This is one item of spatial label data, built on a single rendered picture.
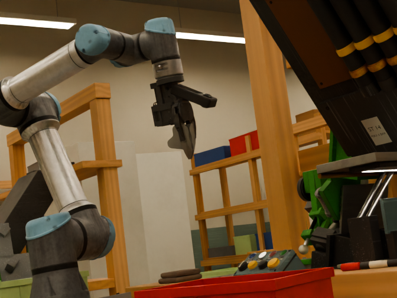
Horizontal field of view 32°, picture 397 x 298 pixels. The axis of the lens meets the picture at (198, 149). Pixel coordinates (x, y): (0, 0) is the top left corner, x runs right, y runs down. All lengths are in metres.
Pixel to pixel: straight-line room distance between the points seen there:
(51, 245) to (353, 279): 0.76
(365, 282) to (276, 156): 1.07
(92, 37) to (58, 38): 7.96
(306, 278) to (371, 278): 0.18
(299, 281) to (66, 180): 0.90
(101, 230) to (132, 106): 8.03
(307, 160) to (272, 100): 0.24
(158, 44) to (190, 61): 8.85
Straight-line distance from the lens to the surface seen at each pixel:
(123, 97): 9.86
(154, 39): 1.79
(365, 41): 1.46
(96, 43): 1.72
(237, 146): 8.39
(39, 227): 1.80
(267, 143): 2.44
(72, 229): 1.83
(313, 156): 2.41
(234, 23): 11.37
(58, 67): 1.82
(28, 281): 2.17
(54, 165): 1.98
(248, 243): 8.33
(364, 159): 1.46
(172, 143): 1.79
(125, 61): 1.83
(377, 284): 1.40
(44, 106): 2.05
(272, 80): 2.46
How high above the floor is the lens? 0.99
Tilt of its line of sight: 8 degrees up
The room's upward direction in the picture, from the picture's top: 7 degrees counter-clockwise
